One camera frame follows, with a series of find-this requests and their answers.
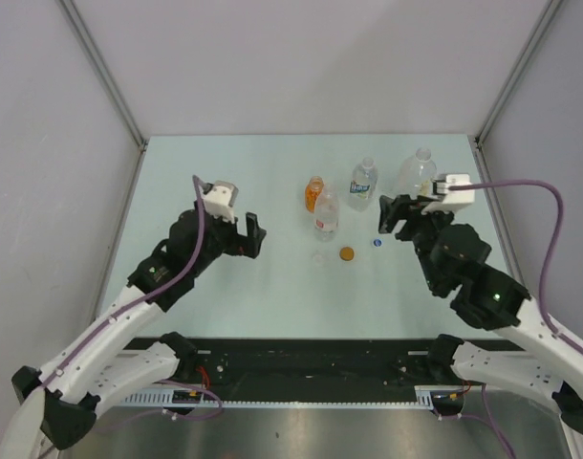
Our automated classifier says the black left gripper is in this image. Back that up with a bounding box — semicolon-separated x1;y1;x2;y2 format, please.
189;208;265;276

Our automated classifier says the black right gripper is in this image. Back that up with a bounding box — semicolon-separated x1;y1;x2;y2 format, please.
375;194;451;292

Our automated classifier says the large clear bottle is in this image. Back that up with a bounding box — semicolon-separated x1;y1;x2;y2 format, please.
396;148;437;197

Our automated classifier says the clear bottle blue cap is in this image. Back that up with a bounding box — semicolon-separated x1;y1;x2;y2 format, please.
348;157;378;211

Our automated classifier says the orange bottle cap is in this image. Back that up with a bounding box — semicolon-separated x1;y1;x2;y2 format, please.
339;247;355;261

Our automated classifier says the white ribbed bottle cap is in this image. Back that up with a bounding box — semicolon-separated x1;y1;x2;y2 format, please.
312;251;329;266

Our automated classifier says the small clear bottle white cap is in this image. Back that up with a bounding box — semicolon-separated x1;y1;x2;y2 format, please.
313;184;339;242

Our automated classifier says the orange juice bottle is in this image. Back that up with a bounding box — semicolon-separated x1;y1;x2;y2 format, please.
304;176;324;213

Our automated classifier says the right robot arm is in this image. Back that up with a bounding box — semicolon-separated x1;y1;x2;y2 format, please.
378;186;583;435

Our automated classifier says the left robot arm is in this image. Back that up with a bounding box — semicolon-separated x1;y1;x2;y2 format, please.
0;209;267;458

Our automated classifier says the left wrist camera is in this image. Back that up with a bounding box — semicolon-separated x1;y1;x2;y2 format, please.
200;181;238;223

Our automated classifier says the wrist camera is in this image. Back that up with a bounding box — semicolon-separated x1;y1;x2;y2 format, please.
200;181;238;223
421;173;475;214

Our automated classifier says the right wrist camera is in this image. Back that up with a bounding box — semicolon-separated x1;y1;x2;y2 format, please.
421;173;475;214

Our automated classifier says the right aluminium frame post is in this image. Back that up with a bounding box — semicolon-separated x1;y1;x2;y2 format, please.
472;0;563;144

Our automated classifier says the aluminium frame post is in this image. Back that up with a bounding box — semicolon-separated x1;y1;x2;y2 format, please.
55;0;147;151
472;0;563;144

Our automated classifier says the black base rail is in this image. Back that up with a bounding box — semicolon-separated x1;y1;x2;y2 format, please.
114;337;484;403

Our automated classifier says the grey cable duct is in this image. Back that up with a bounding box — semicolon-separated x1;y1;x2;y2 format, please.
109;386;439;410

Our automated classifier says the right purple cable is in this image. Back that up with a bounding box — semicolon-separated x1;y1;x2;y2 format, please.
448;179;583;364

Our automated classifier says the left aluminium frame post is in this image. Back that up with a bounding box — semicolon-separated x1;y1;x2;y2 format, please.
55;0;147;151

